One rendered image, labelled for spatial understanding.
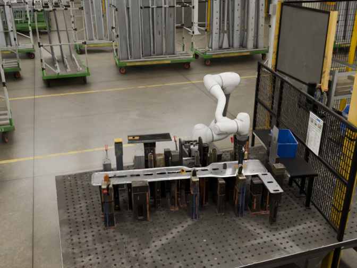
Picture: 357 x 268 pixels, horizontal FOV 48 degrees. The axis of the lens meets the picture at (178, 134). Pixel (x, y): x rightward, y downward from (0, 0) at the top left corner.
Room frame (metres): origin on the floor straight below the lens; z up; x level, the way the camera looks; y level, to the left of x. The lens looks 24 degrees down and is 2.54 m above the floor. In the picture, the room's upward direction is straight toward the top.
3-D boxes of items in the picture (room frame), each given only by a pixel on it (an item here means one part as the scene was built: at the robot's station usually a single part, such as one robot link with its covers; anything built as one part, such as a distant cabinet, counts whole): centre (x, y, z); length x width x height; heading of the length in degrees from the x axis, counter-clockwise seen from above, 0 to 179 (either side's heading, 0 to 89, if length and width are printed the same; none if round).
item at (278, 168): (2.76, -0.79, 0.88); 0.08 x 0.08 x 0.36; 9
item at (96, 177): (2.76, -0.02, 1.00); 1.38 x 0.22 x 0.02; 99
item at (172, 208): (2.76, 0.04, 0.84); 0.17 x 0.06 x 0.29; 9
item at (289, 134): (3.10, -0.89, 1.10); 0.30 x 0.17 x 0.13; 0
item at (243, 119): (2.84, -0.48, 1.39); 0.13 x 0.11 x 0.16; 114
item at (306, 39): (5.24, -1.60, 1.00); 1.34 x 0.14 x 2.00; 18
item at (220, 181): (2.65, -0.33, 0.84); 0.11 x 0.08 x 0.29; 9
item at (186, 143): (2.99, -0.10, 0.94); 0.18 x 0.13 x 0.49; 99
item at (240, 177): (2.63, -0.47, 0.87); 0.12 x 0.09 x 0.35; 9
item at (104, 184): (2.50, 0.52, 0.88); 0.15 x 0.11 x 0.36; 9
